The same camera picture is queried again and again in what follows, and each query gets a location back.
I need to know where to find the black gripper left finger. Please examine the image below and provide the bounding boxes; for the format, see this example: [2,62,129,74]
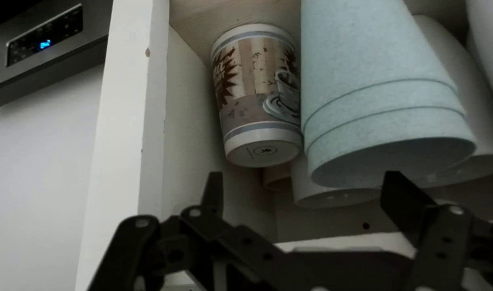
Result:
[85,169,268,291]

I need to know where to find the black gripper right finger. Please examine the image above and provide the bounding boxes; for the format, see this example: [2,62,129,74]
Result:
[379,171,493,291]

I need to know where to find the blue cup front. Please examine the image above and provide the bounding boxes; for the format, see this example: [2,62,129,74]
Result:
[300,0,474,187]

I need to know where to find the white upper cabinet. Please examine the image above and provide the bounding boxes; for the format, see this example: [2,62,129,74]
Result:
[74,0,493,291]

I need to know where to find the white mug on shelf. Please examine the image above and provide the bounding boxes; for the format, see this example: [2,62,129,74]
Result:
[290,14,493,208]

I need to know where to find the patterned ceramic mug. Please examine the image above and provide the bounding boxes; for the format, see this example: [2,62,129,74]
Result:
[211,22,302,167]

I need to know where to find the stainless steel stove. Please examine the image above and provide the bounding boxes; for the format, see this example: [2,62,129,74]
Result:
[0,0,112,106]

